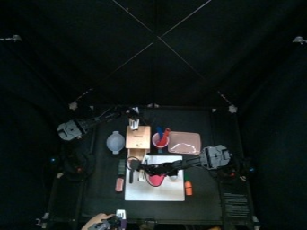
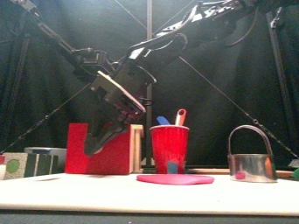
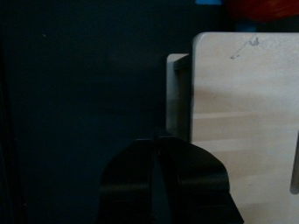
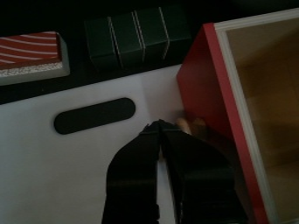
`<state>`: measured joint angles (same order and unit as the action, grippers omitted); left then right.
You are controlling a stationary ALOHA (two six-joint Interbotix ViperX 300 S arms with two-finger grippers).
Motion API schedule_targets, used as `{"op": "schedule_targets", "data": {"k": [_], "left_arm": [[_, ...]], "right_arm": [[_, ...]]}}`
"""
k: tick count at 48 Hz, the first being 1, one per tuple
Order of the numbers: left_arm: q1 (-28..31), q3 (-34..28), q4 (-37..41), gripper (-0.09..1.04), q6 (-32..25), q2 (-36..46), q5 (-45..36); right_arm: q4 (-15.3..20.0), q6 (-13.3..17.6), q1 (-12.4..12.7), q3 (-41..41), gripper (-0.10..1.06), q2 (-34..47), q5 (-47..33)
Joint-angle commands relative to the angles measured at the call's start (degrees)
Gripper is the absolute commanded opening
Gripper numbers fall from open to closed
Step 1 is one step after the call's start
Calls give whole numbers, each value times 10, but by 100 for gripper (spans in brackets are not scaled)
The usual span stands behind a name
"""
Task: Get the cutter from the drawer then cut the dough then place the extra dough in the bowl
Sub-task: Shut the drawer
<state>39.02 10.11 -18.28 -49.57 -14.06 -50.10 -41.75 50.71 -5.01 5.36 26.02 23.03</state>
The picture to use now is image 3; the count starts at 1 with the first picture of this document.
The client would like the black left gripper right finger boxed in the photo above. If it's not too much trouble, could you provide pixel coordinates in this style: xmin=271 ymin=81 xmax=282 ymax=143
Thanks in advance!
xmin=155 ymin=134 xmax=247 ymax=224

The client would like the blue object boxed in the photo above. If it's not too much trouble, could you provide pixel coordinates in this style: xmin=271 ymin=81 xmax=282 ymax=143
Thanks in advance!
xmin=194 ymin=0 xmax=223 ymax=6

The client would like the red plastic object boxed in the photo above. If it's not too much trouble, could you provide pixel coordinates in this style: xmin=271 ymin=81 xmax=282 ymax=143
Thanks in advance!
xmin=227 ymin=0 xmax=299 ymax=23

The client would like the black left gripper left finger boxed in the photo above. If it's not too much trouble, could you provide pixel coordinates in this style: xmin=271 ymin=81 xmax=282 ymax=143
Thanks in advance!
xmin=95 ymin=137 xmax=161 ymax=224

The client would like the light wooden panel stand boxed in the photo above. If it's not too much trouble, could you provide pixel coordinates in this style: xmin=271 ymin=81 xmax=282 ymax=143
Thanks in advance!
xmin=165 ymin=31 xmax=299 ymax=224

